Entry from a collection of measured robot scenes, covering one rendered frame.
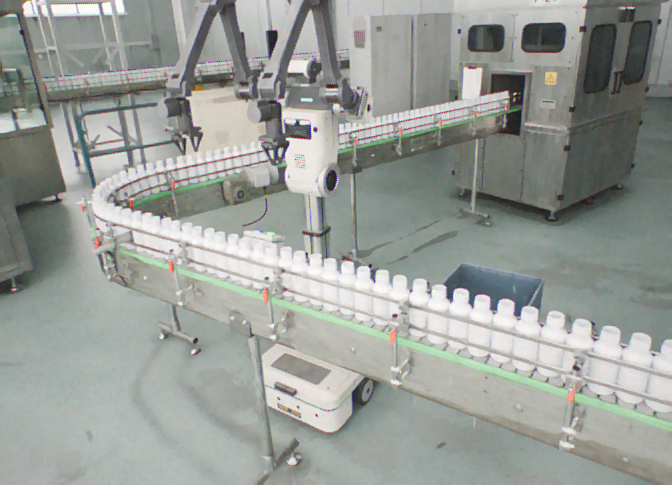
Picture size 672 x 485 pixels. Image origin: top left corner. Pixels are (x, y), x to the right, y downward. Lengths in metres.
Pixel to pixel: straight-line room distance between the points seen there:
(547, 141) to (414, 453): 3.27
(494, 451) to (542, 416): 1.19
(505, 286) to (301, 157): 1.00
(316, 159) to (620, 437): 1.47
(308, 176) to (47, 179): 4.87
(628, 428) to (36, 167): 6.23
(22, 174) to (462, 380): 5.81
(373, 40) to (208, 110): 2.85
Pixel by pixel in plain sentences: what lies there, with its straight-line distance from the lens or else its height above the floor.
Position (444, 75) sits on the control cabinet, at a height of 0.97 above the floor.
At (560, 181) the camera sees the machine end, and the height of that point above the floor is 0.41.
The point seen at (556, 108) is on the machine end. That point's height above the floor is 1.05.
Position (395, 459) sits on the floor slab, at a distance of 2.53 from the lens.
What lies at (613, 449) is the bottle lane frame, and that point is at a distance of 1.46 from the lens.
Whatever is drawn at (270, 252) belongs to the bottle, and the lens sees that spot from 1.69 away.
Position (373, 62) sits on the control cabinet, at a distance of 7.47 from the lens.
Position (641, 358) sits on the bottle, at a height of 1.13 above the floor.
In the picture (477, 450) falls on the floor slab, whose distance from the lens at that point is 2.61.
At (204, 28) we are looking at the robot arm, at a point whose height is 1.84.
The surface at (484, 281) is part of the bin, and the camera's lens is 2.06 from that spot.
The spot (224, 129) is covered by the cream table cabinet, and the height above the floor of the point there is 0.83.
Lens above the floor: 1.84
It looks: 23 degrees down
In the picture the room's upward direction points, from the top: 3 degrees counter-clockwise
